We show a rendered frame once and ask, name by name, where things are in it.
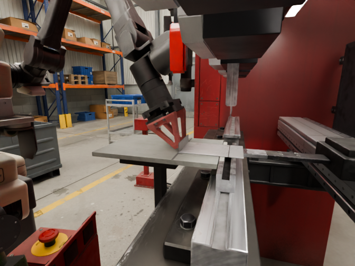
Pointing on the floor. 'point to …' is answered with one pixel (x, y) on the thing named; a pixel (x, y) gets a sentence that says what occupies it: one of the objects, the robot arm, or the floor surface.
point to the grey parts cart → (125, 126)
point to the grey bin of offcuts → (48, 149)
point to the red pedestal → (148, 177)
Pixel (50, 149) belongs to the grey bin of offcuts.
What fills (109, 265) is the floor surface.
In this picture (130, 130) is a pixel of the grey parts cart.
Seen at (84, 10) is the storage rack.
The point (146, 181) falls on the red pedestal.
